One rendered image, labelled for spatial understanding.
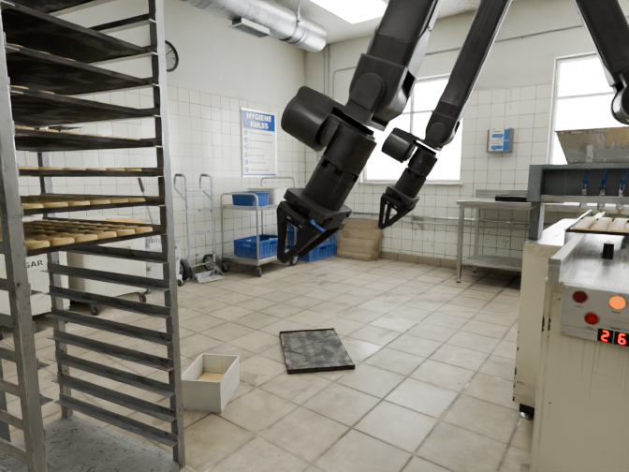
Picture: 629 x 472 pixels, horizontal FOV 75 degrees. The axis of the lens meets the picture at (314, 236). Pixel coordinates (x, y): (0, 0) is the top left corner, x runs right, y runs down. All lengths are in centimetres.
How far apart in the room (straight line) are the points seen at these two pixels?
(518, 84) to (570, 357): 417
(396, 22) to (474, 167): 478
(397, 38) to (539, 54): 479
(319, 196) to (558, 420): 111
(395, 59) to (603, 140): 158
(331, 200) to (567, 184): 163
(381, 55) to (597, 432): 121
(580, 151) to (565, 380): 101
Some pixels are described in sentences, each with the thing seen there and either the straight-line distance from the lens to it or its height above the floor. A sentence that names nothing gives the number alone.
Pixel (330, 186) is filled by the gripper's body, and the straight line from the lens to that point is 53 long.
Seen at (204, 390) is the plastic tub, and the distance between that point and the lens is 217.
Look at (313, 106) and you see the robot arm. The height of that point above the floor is 122.
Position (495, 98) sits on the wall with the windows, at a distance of 530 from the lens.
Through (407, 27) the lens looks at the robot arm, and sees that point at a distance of 53.
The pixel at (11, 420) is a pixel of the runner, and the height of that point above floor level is 51.
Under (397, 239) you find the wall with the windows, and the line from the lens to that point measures 568.
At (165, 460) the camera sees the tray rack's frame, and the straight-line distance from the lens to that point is 171.
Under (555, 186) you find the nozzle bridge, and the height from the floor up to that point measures 108.
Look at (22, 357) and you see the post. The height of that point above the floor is 72.
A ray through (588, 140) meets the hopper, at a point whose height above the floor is 127.
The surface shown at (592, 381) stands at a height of 58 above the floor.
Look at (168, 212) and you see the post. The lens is 138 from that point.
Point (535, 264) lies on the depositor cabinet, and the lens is 205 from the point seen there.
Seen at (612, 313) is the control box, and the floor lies 78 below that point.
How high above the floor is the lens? 113
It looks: 8 degrees down
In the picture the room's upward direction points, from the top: straight up
